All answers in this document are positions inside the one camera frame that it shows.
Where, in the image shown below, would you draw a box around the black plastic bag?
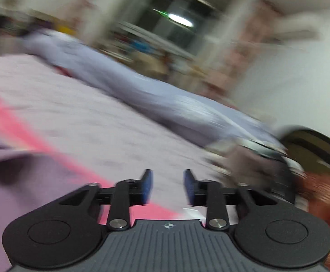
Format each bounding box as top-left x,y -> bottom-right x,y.
210,139 -> 305,206

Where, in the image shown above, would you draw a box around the red plaid cloth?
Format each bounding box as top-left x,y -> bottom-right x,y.
298,173 -> 330,250

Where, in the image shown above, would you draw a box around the purple shirt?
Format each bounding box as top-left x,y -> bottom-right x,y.
0,139 -> 111,272

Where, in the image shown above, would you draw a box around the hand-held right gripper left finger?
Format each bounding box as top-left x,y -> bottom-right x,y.
58,169 -> 154,231

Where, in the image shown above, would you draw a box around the grey bed sheet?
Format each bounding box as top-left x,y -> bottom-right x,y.
0,55 -> 239,221

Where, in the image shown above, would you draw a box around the blue-grey patterned duvet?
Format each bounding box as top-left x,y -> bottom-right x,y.
22,30 -> 284,151

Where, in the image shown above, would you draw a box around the pink patterned curtain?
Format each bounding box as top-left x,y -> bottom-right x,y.
207,0 -> 284,97
69,0 -> 100,37

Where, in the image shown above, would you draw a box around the barred window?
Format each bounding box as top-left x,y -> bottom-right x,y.
108,0 -> 239,60

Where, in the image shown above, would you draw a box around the dark headboard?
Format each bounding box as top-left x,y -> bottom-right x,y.
278,129 -> 330,176

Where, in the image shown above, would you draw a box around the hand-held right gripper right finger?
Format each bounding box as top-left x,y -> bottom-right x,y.
183,169 -> 279,231

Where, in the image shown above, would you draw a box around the pink blanket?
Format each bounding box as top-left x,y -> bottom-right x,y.
0,89 -> 202,221

